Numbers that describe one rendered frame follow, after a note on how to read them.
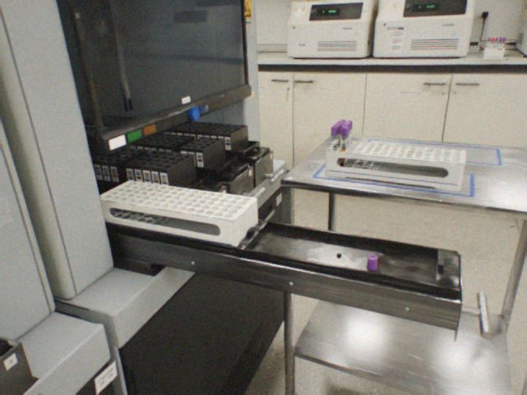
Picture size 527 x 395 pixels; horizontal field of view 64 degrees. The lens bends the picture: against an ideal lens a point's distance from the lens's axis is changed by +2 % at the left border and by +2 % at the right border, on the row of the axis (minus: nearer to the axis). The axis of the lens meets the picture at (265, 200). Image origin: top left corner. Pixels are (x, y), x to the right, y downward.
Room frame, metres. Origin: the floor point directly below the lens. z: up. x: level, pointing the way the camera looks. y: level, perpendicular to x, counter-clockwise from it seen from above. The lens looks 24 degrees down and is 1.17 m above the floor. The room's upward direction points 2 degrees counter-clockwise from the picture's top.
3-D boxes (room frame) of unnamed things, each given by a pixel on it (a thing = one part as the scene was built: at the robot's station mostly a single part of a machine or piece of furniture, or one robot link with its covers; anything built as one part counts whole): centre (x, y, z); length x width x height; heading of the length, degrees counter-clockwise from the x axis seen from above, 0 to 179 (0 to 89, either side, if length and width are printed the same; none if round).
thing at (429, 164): (0.92, -0.30, 0.85); 0.30 x 0.10 x 0.06; 65
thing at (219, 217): (0.72, 0.17, 0.83); 0.30 x 0.10 x 0.06; 67
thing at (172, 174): (0.89, 0.20, 0.85); 0.12 x 0.02 x 0.06; 158
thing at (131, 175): (0.93, 0.28, 0.85); 0.12 x 0.02 x 0.06; 158
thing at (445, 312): (0.65, 0.00, 0.78); 0.73 x 0.14 x 0.09; 67
